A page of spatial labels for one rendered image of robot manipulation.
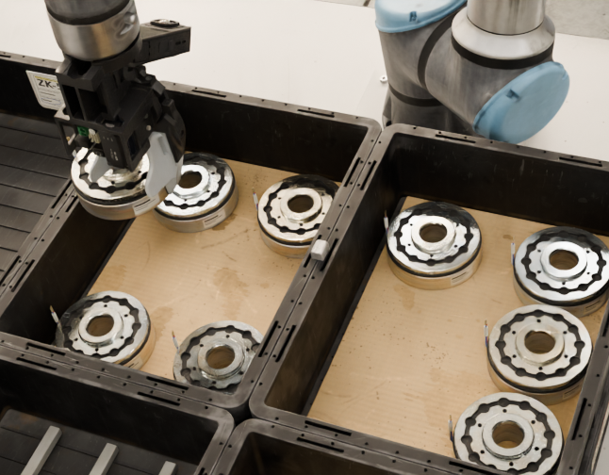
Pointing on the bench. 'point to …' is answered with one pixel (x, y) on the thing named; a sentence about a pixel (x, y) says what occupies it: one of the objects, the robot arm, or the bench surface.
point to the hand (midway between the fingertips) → (150, 172)
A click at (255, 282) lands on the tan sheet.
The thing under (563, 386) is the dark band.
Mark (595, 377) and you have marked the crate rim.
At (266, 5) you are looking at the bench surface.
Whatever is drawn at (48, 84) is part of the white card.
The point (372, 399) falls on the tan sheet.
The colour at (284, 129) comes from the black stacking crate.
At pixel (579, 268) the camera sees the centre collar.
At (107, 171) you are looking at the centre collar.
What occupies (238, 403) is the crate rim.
